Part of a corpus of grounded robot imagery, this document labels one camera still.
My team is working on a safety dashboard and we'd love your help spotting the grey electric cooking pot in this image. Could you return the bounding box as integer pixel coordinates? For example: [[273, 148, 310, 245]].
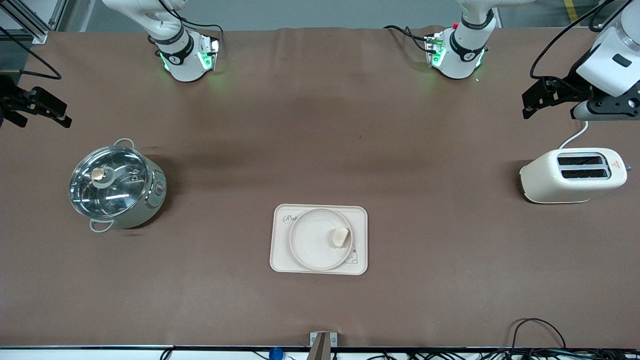
[[69, 138, 168, 234]]

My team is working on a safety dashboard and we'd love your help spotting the glass pot lid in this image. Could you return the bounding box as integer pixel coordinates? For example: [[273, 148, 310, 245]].
[[69, 145, 151, 221]]

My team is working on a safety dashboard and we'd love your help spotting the cream two-slot toaster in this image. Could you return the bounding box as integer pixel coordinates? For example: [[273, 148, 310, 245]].
[[519, 147, 632, 204]]

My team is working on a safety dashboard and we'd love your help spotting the white toaster power cord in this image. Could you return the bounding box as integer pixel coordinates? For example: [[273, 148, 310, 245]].
[[558, 120, 590, 150]]

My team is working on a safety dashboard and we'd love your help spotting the black left arm base cable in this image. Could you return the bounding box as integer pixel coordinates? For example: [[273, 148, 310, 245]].
[[383, 25, 432, 53]]

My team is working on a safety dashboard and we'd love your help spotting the black right arm base cable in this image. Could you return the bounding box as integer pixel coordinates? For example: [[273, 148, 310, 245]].
[[157, 0, 224, 48]]

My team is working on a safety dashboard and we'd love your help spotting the small pale bun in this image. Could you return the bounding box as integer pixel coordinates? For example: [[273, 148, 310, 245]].
[[328, 227, 351, 248]]

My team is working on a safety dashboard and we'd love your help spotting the brown table mat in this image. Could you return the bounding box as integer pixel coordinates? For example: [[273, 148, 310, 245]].
[[0, 26, 640, 349]]

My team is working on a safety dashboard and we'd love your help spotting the looped black cable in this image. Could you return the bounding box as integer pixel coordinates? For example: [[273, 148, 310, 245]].
[[509, 318, 567, 351]]

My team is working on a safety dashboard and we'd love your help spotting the small metal bracket plate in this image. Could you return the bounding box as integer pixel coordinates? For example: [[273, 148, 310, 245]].
[[309, 331, 339, 347]]

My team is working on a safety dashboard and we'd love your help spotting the black arm base cable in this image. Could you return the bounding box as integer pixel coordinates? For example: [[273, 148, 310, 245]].
[[157, 0, 224, 48], [383, 25, 432, 53]]

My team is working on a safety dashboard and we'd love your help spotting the aluminium extrusion frame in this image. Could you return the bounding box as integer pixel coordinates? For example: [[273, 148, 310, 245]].
[[0, 0, 69, 45]]

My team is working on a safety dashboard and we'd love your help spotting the cream round plate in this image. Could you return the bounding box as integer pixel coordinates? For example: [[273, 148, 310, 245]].
[[289, 208, 354, 272]]

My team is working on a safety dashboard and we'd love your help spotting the brown stand post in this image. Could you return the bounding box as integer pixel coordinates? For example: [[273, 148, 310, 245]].
[[306, 332, 332, 360]]

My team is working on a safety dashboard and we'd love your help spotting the cream rabbit print tray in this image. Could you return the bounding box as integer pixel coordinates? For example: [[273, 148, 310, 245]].
[[270, 203, 369, 276]]

